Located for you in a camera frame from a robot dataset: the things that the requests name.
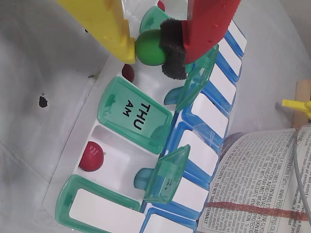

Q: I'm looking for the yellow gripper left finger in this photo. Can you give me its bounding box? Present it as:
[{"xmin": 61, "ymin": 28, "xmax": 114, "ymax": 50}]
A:
[{"xmin": 55, "ymin": 0, "xmax": 136, "ymax": 65}]

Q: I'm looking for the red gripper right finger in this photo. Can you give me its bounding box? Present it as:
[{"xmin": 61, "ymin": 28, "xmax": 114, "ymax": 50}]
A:
[{"xmin": 159, "ymin": 0, "xmax": 242, "ymax": 81}]

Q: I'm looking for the green ball pill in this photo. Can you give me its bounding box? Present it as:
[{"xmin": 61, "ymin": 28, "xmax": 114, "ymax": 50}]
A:
[{"xmin": 135, "ymin": 29, "xmax": 168, "ymax": 67}]

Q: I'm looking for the weekly pill organizer box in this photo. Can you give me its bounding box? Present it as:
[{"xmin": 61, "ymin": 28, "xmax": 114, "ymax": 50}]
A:
[{"xmin": 55, "ymin": 0, "xmax": 248, "ymax": 233}]

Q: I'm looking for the white tablecloth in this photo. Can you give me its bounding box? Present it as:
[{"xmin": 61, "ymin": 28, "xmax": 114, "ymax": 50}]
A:
[{"xmin": 0, "ymin": 0, "xmax": 311, "ymax": 233}]

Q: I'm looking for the wooden strip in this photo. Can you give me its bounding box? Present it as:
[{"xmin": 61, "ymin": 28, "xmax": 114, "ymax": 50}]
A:
[{"xmin": 293, "ymin": 81, "xmax": 311, "ymax": 129}]

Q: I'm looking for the yellow plastic piece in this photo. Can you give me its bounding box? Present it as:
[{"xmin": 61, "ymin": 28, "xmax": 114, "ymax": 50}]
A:
[{"xmin": 281, "ymin": 98, "xmax": 311, "ymax": 114}]

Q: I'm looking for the can with printed paper label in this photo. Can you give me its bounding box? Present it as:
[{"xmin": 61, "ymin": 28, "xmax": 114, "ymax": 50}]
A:
[{"xmin": 199, "ymin": 128, "xmax": 311, "ymax": 233}]

